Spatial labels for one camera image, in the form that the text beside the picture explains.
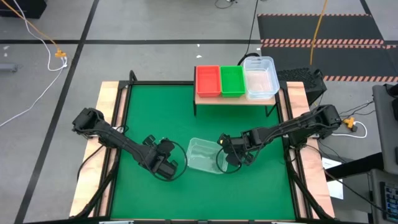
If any grey flat bar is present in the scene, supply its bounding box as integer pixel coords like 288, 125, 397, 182
0, 63, 18, 73

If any thin black cable loop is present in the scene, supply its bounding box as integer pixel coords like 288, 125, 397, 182
214, 0, 237, 10

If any yellow hanging cable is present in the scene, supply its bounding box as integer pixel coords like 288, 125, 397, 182
309, 0, 329, 65

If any black device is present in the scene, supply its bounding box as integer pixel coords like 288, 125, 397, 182
384, 83, 398, 123

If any red plastic mesh basket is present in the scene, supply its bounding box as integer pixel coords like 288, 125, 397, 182
195, 65, 222, 98

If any black beam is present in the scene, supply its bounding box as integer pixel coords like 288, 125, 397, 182
325, 152, 384, 181

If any black keypad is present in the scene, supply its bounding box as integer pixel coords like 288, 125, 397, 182
379, 182, 398, 223

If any green plastic mesh basket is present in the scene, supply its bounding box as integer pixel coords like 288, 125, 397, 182
220, 65, 248, 98

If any wooden shelf with black legs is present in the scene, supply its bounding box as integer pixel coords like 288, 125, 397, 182
193, 66, 278, 118

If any white power cable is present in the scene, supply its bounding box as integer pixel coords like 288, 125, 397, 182
331, 120, 368, 139
0, 0, 68, 128

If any yellow cable connector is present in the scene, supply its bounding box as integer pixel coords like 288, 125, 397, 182
341, 116, 358, 130

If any orange extension cable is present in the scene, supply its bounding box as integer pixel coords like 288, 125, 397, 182
0, 0, 62, 54

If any black box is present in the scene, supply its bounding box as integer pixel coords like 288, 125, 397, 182
0, 0, 47, 19

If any black coiled cable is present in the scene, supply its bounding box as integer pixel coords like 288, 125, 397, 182
236, 0, 262, 68

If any green table mat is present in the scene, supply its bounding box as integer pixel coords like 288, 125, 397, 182
110, 84, 296, 220

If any black hazard-striped floor mat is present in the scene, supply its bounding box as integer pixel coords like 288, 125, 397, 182
257, 13, 398, 83

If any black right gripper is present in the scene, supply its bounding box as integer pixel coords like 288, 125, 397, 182
217, 133, 256, 166

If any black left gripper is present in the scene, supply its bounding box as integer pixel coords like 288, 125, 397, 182
142, 134, 179, 181

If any grey cabinet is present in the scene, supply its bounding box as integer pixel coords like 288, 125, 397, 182
368, 169, 398, 224

